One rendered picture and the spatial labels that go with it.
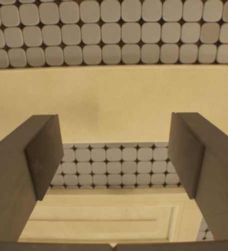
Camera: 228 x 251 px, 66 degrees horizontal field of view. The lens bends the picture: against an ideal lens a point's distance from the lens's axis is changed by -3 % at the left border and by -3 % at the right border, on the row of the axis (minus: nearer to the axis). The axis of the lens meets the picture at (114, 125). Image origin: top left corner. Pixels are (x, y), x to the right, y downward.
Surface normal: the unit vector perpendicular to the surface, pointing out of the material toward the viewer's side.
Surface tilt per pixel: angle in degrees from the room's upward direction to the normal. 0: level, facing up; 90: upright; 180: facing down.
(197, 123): 90
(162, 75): 0
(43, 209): 11
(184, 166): 90
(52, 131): 90
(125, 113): 0
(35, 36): 0
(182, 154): 90
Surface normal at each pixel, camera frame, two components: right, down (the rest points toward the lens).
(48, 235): 0.00, 0.55
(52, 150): 1.00, -0.01
